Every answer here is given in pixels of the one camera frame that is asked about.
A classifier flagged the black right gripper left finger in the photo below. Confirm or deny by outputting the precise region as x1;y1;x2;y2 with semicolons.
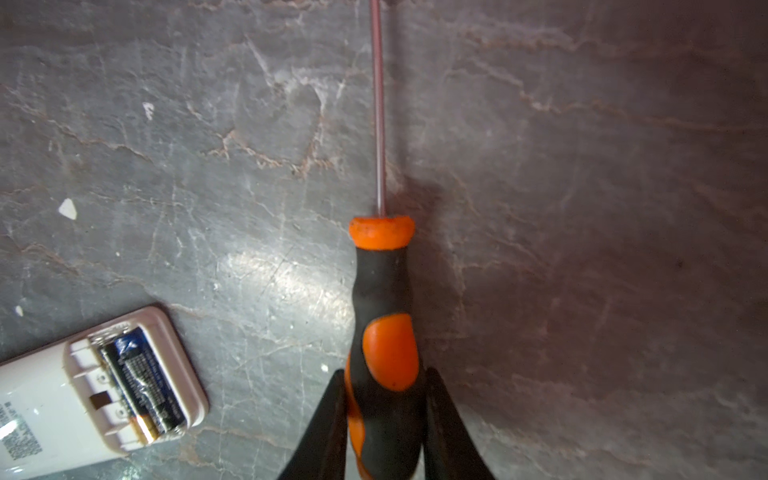
278;369;348;480

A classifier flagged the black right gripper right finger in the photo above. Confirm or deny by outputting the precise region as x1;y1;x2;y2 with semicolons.
424;367;495;480

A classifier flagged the orange black screwdriver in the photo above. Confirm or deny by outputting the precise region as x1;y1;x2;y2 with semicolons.
345;1;425;479

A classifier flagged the white remote with batteries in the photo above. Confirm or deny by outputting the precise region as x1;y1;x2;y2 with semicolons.
1;306;209;479

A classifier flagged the blue AAA battery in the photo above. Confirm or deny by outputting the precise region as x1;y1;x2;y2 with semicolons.
99;328;186;443

